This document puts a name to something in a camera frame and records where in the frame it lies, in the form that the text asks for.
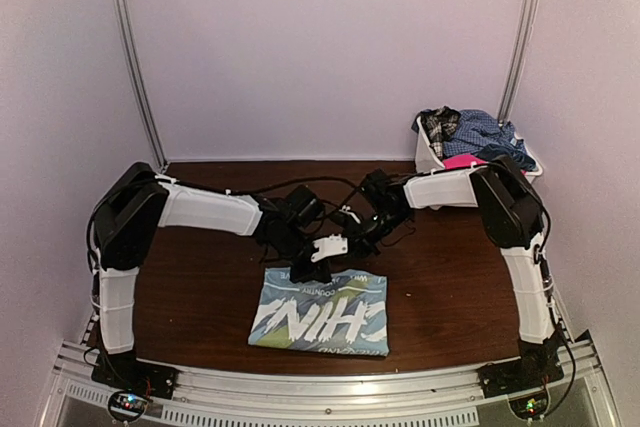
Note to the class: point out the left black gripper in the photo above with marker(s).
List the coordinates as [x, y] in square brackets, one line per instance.
[320, 273]

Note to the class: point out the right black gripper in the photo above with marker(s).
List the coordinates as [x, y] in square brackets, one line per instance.
[360, 242]

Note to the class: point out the light blue printed t-shirt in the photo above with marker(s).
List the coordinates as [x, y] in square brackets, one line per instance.
[346, 316]

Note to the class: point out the blue dotted shirt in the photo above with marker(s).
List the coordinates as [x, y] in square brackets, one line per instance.
[477, 131]

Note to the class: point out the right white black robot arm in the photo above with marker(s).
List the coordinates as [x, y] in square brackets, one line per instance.
[514, 219]

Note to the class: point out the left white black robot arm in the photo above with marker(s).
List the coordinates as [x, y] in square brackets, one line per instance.
[124, 222]

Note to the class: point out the white plastic laundry basket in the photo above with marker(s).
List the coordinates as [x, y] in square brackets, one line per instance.
[435, 162]

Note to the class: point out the pink garment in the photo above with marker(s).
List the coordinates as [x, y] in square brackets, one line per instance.
[463, 161]

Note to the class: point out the dark plaid shirt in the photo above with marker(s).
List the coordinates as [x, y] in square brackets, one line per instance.
[439, 125]

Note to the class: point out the navy blue garment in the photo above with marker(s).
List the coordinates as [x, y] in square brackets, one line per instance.
[492, 152]

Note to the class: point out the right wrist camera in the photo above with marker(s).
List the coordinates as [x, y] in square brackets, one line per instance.
[345, 216]

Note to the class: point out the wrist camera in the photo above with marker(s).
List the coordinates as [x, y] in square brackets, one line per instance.
[345, 216]
[330, 246]

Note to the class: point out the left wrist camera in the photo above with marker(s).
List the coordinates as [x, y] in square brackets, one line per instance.
[330, 246]

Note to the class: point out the front aluminium frame rail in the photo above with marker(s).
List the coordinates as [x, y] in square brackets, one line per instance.
[443, 397]

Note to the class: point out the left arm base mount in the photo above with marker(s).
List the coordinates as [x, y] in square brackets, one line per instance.
[136, 385]

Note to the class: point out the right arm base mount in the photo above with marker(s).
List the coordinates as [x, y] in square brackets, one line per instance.
[524, 383]

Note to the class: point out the right aluminium frame post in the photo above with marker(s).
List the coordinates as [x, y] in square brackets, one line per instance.
[528, 13]

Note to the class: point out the aluminium frame post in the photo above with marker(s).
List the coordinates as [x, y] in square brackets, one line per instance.
[528, 13]
[132, 61]

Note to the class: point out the left aluminium frame post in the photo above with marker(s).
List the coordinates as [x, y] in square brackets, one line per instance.
[132, 61]

